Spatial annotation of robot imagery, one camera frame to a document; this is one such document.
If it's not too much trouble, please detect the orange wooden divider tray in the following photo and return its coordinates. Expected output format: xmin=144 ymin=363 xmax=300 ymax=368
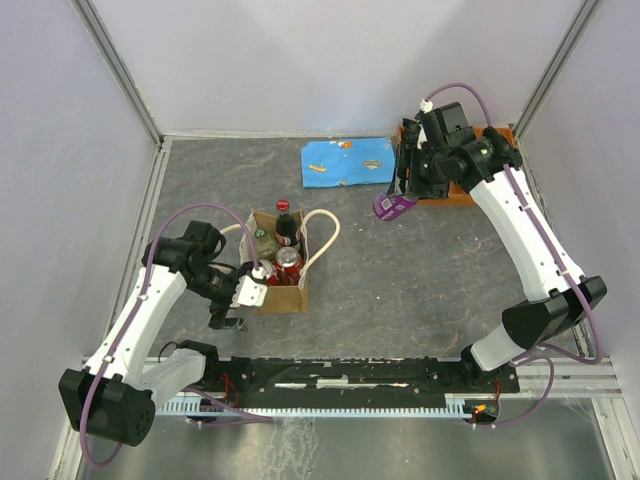
xmin=418 ymin=127 xmax=522 ymax=206

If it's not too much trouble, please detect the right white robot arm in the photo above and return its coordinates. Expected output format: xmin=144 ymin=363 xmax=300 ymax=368
xmin=373 ymin=100 xmax=607 ymax=391

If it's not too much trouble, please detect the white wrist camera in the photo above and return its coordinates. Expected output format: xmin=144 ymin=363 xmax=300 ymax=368
xmin=415 ymin=99 xmax=434 ymax=150
xmin=231 ymin=266 xmax=268 ymax=308

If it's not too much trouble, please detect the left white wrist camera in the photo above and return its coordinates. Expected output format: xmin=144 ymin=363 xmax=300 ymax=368
xmin=231 ymin=266 xmax=268 ymax=308

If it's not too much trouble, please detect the right aluminium frame post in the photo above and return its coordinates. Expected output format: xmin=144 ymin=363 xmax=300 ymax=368
xmin=512 ymin=0 xmax=601 ymax=140

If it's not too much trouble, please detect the left aluminium frame post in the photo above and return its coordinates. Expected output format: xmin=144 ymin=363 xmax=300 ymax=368
xmin=71 ymin=0 xmax=164 ymax=145

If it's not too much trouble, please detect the purple cable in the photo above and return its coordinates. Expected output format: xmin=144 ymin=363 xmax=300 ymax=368
xmin=419 ymin=82 xmax=604 ymax=429
xmin=78 ymin=202 xmax=275 ymax=468

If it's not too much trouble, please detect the aluminium frame post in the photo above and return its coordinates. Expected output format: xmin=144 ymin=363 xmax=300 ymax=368
xmin=71 ymin=0 xmax=164 ymax=145
xmin=512 ymin=0 xmax=601 ymax=140

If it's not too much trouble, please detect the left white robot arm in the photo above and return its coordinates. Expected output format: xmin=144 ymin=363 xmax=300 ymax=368
xmin=58 ymin=220 xmax=240 ymax=446

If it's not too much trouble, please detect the red cola can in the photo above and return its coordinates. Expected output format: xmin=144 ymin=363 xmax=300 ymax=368
xmin=259 ymin=259 xmax=280 ymax=287
xmin=275 ymin=246 xmax=303 ymax=286

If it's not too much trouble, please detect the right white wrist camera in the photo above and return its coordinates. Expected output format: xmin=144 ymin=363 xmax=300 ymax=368
xmin=415 ymin=99 xmax=434 ymax=150

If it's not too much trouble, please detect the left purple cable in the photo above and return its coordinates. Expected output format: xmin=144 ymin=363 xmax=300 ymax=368
xmin=78 ymin=202 xmax=275 ymax=468

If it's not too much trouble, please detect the aluminium front rail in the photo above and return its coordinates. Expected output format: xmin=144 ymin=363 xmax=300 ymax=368
xmin=512 ymin=357 xmax=622 ymax=399

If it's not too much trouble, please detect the brown canvas bag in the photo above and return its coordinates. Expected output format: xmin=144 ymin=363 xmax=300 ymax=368
xmin=222 ymin=209 xmax=340 ymax=314

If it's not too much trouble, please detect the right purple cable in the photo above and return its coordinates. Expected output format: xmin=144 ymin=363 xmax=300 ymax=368
xmin=419 ymin=82 xmax=604 ymax=429

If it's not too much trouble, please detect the clear green-cap glass bottle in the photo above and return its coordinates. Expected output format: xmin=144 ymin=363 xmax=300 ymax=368
xmin=254 ymin=228 xmax=280 ymax=262

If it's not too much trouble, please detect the purple soda can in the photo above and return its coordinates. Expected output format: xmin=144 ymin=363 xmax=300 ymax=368
xmin=373 ymin=193 xmax=418 ymax=222

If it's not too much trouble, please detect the cola glass bottle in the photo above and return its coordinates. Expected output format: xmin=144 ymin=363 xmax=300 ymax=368
xmin=275 ymin=199 xmax=301 ymax=250

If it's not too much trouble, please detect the dark rolled band far-left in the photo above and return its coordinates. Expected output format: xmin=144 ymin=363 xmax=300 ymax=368
xmin=400 ymin=118 xmax=422 ymax=150

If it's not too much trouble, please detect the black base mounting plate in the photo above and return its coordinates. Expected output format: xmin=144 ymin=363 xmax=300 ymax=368
xmin=196 ymin=357 xmax=520 ymax=410

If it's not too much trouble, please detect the blue space-print cloth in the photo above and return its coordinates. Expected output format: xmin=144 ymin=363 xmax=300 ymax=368
xmin=301 ymin=137 xmax=395 ymax=188

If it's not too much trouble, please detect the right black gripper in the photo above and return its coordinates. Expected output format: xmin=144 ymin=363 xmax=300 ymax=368
xmin=386 ymin=142 xmax=449 ymax=202

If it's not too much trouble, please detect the blue slotted cable duct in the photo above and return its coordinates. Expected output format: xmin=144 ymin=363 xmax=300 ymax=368
xmin=156 ymin=393 xmax=472 ymax=420

